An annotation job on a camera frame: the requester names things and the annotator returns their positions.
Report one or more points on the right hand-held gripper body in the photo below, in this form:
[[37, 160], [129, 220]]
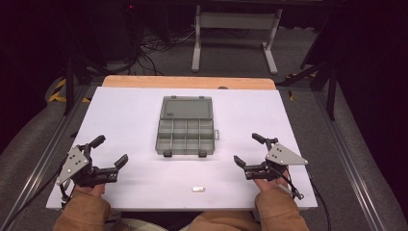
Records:
[[278, 160]]

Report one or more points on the person's left hand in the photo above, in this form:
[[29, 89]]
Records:
[[93, 190]]

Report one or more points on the small white flat piece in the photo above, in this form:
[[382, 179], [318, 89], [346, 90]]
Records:
[[198, 189]]

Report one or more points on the person's right hand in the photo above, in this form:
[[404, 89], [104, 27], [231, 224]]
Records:
[[268, 185]]

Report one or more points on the wooden table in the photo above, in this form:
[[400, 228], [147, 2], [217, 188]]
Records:
[[179, 82]]

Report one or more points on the grey metal stand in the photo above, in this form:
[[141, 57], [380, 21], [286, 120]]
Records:
[[237, 21]]

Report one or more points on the grey clear plastic organizer box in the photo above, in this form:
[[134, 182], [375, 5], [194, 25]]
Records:
[[185, 128]]

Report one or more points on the black tripod stand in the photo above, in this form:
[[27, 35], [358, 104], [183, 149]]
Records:
[[71, 80], [330, 77]]

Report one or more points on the yellow black floor tape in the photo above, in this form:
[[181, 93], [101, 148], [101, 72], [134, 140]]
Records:
[[59, 93]]

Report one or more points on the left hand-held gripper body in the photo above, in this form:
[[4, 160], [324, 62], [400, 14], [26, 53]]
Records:
[[74, 163]]

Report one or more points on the white board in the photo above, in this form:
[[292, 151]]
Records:
[[134, 122]]

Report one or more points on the aluminium frame rail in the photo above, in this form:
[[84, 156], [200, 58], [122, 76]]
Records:
[[346, 154], [41, 160]]

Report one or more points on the person's tan clothed torso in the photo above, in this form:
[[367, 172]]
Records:
[[224, 222]]

